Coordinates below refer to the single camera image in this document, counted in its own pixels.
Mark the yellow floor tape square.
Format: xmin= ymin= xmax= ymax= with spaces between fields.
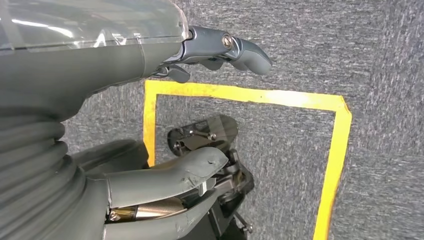
xmin=143 ymin=80 xmax=353 ymax=240

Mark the black robot foot mechanism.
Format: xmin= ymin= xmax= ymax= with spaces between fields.
xmin=167 ymin=114 xmax=257 ymax=240

